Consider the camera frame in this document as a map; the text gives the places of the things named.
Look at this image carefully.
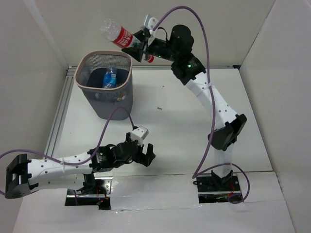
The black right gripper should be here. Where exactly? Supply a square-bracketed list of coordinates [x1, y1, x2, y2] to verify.
[121, 30, 178, 63]

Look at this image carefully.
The clear bottle red label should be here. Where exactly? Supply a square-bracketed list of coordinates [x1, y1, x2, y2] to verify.
[100, 19, 154, 63]

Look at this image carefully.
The crushed bottle blue label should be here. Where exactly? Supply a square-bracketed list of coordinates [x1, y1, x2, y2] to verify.
[103, 66, 117, 89]

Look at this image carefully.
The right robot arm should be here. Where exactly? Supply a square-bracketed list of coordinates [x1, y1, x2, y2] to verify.
[121, 25, 247, 190]

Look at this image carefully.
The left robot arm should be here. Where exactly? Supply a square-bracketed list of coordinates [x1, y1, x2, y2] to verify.
[4, 133, 156, 199]

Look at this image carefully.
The grey mesh waste bin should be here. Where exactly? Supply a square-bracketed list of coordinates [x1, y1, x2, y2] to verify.
[74, 50, 133, 120]

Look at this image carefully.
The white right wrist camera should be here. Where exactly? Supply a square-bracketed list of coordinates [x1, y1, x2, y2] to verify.
[143, 14, 159, 39]

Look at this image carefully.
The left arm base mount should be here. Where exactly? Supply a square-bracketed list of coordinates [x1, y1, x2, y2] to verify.
[65, 176, 112, 211]

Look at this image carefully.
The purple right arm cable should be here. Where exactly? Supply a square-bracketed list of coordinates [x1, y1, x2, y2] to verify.
[153, 6, 251, 204]

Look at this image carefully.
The aluminium frame rail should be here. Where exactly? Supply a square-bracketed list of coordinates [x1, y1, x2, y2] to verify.
[44, 67, 76, 158]

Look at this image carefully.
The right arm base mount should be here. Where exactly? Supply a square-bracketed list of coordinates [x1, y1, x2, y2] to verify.
[192, 174, 243, 204]

